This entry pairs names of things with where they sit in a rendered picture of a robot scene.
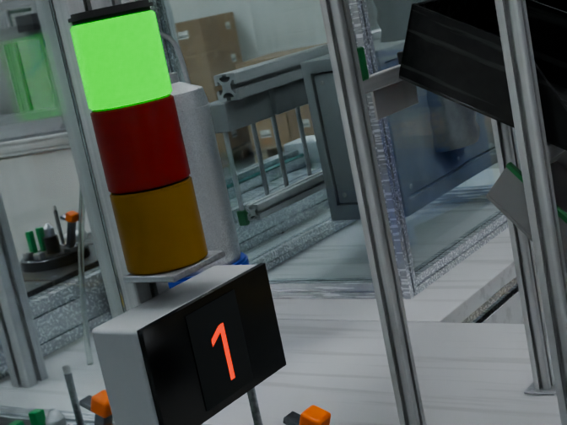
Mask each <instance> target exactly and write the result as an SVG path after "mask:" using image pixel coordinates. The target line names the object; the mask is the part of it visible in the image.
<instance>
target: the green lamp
mask: <svg viewBox="0 0 567 425"><path fill-rule="evenodd" d="M70 31H71V35H72V38H73V45H74V49H75V52H76V57H77V60H78V66H79V70H80V74H81V78H82V81H83V85H84V92H85V95H86V99H87V102H88V106H89V109H91V110H103V109H110V108H114V107H119V106H124V105H131V104H135V103H139V102H143V101H146V100H152V99H156V98H159V97H162V96H166V95H167V94H171V92H172V88H171V83H170V76H169V73H168V68H167V65H166V60H165V54H164V50H163V46H162V42H161V38H160V34H159V27H158V23H157V19H156V15H155V12H153V10H150V11H146V12H141V13H133V14H129V15H124V16H120V17H115V18H111V19H103V20H100V21H95V22H91V23H87V24H80V25H75V26H72V28H71V29H70Z"/></svg>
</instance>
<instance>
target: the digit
mask: <svg viewBox="0 0 567 425"><path fill-rule="evenodd" d="M186 323H187V326H188V330H189V334H190V338H191V342H192V349H193V352H194V357H195V360H196V364H197V371H198V374H199V379H200V382H201V386H202V392H203V397H204V400H205V404H206V408H207V412H208V411H209V410H211V409H212V408H214V407H215V406H217V405H218V404H219V403H220V402H222V401H224V400H225V399H226V398H228V397H229V396H231V395H233V394H234V393H235V392H236V391H237V390H239V389H241V388H242V387H244V386H245V385H247V384H248V383H250V382H251V381H253V380H254V378H253V373H252V370H251V363H250V359H249V354H248V351H247V346H246V339H245V335H244V331H243V327H242V324H241V319H240V312H239V308H238V304H237V300H236V296H235V290H234V289H233V290H231V291H230V292H228V293H226V294H225V295H223V296H221V297H219V298H217V299H215V300H214V301H212V302H211V303H209V304H206V305H204V306H203V307H202V308H200V309H198V310H196V311H194V312H192V313H190V314H189V315H187V316H186Z"/></svg>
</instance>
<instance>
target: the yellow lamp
mask: <svg viewBox="0 0 567 425"><path fill-rule="evenodd" d="M110 199H111V205H112V208H113V213H114V216H115V220H116V226H117V230H118V234H119V237H120V241H121V247H122V251H123V255H124V258H125V262H126V266H127V271H128V272H130V273H131V274H133V275H152V274H159V273H164V272H171V271H174V270H177V269H181V268H183V267H186V266H190V265H192V264H195V263H197V262H199V261H201V260H202V259H203V258H205V257H206V255H207V254H208V248H207V244H206V240H205V236H204V232H203V226H202V221H201V218H200V213H199V210H198V205H197V199H196V195H195V191H194V187H193V183H192V178H191V176H188V177H186V178H185V179H183V180H180V181H177V182H175V183H172V184H169V185H167V186H161V187H157V188H154V189H150V190H146V191H137V192H132V193H124V194H113V193H111V195H110Z"/></svg>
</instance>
